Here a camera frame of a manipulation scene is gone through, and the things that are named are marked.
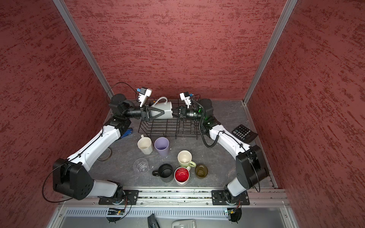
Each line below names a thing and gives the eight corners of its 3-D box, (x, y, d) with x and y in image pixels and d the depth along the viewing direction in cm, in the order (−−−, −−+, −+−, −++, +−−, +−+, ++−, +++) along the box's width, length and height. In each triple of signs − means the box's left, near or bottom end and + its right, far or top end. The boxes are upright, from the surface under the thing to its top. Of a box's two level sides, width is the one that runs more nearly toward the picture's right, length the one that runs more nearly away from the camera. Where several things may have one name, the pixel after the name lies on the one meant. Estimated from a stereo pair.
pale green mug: (177, 170, 86) (177, 164, 78) (178, 156, 91) (177, 150, 83) (195, 170, 86) (196, 164, 78) (194, 156, 91) (195, 150, 83)
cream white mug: (138, 152, 92) (133, 145, 84) (145, 142, 97) (141, 134, 89) (149, 157, 90) (146, 150, 82) (156, 146, 95) (153, 139, 87)
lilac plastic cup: (156, 157, 90) (153, 149, 80) (158, 145, 95) (155, 136, 86) (170, 157, 90) (168, 149, 80) (171, 145, 95) (169, 137, 86)
